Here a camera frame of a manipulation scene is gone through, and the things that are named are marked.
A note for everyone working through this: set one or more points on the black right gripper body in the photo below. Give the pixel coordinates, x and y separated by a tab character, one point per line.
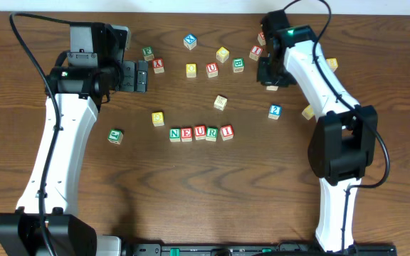
268	75

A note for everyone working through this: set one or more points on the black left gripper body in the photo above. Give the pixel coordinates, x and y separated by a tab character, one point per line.
129	76

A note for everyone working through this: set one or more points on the blue P wooden block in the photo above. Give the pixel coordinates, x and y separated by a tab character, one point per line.
272	88

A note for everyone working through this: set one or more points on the green N wooden block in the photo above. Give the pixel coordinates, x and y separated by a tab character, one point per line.
175	135

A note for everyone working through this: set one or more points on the red i block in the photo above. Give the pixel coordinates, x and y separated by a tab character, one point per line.
255	53
227	132

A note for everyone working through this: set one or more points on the red E wooden block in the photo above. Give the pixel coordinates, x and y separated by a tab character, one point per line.
186	134

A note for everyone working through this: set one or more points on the green R wooden block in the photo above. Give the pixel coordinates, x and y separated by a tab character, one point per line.
211	134

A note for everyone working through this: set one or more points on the red u block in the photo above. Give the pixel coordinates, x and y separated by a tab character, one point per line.
200	132
212	70

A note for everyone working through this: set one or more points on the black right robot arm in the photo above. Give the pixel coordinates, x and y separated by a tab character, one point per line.
343	141

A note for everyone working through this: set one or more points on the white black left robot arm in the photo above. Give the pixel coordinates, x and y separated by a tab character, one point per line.
45	221

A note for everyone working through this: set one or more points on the green F wooden block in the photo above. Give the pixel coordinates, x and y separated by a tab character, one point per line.
148	53

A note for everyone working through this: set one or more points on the red X wooden block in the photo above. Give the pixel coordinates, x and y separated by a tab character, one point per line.
158	65

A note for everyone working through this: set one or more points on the green B wooden block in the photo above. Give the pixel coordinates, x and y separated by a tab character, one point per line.
238	65

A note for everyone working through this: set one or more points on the red H wooden block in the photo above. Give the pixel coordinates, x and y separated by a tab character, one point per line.
261	39

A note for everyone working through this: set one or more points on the blue 2 wooden block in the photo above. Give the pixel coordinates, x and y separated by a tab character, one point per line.
274	112

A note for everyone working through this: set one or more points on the yellow G wooden block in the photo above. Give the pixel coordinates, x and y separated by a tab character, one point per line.
158	119

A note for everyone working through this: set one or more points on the yellow block upper middle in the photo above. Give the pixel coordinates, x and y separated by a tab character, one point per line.
222	54

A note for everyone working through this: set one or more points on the yellow S wooden block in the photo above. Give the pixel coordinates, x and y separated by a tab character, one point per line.
308	112

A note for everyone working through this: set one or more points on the yellow O wooden block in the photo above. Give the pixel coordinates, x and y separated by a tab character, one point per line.
191	70

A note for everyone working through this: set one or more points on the plain wood top block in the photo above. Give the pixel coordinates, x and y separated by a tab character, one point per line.
220	102

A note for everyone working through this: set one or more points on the yellow 8 wooden block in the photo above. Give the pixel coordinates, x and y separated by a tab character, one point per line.
332	63

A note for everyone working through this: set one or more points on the green J wooden block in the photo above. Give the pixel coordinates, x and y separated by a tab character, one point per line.
115	136

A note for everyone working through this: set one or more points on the blue X wooden block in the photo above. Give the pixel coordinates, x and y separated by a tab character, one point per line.
190	41

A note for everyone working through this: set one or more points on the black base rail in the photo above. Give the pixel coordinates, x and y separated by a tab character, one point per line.
285	248

